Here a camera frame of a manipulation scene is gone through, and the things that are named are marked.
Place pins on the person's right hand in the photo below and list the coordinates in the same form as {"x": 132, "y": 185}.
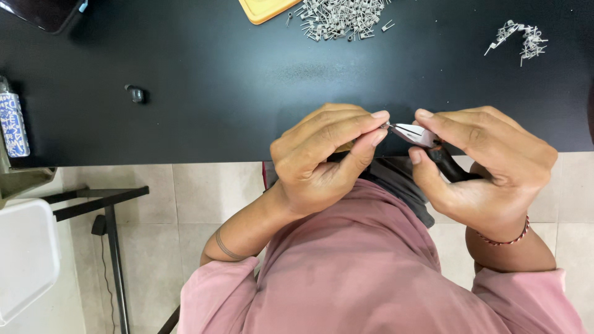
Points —
{"x": 501, "y": 185}

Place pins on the person's left hand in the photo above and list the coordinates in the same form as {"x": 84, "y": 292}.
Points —
{"x": 306, "y": 167}

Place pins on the dark grey trousers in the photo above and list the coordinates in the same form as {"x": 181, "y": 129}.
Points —
{"x": 399, "y": 185}

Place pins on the pink shirt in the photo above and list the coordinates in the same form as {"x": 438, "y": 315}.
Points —
{"x": 362, "y": 278}

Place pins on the small heap of metal coils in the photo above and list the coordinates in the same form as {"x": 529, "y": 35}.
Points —
{"x": 529, "y": 41}

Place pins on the large pile of metal coils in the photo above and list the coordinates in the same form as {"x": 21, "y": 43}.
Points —
{"x": 341, "y": 18}

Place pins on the yellow plastic tray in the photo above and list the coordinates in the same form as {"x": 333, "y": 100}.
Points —
{"x": 262, "y": 9}

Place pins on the small black cap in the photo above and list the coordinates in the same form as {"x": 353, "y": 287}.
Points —
{"x": 135, "y": 93}

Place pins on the black chair bar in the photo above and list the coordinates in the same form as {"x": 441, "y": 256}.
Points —
{"x": 169, "y": 320}

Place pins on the black metal stand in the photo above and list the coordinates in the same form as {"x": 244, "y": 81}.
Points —
{"x": 111, "y": 232}

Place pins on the olive green bin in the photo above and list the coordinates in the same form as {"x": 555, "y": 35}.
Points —
{"x": 23, "y": 178}

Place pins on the white plastic container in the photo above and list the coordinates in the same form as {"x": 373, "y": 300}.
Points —
{"x": 25, "y": 255}

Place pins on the blue white patterned bottle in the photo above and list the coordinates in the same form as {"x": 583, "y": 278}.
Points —
{"x": 13, "y": 123}

